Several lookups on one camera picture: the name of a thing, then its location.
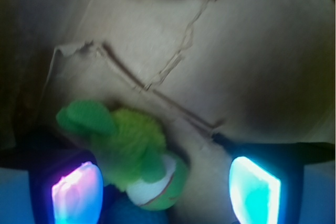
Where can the green plush toy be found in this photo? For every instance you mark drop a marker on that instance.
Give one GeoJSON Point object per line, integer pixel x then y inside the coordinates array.
{"type": "Point", "coordinates": [132, 151]}

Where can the brown paper bag bin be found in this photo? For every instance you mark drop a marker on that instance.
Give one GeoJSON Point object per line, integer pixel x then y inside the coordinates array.
{"type": "Point", "coordinates": [253, 70]}

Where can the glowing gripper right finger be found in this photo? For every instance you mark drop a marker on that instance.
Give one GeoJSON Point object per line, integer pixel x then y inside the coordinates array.
{"type": "Point", "coordinates": [265, 183]}

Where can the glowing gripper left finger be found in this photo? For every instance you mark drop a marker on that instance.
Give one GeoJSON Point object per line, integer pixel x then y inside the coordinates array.
{"type": "Point", "coordinates": [66, 186]}

